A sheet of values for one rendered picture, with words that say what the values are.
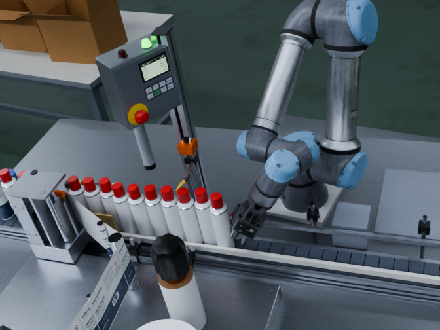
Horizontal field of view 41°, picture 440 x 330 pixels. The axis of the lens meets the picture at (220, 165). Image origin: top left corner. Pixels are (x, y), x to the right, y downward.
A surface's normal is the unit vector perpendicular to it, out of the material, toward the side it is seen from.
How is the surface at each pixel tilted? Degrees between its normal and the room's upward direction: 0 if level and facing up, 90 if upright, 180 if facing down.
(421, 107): 0
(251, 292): 0
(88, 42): 90
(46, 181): 0
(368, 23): 79
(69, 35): 90
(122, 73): 90
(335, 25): 74
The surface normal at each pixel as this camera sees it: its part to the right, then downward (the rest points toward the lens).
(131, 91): 0.58, 0.42
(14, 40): -0.44, 0.62
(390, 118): -0.16, -0.78
